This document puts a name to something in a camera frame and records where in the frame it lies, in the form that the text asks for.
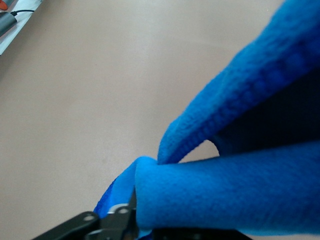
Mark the grey box with orange clips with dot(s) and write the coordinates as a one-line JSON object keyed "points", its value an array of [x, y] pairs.
{"points": [[7, 23]]}

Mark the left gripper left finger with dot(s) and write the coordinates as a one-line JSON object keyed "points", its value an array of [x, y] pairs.
{"points": [[75, 227]]}

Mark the blue microfibre towel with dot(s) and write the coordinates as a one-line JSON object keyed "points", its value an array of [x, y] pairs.
{"points": [[237, 187]]}

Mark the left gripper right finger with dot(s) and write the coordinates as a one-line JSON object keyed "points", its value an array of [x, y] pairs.
{"points": [[195, 235]]}

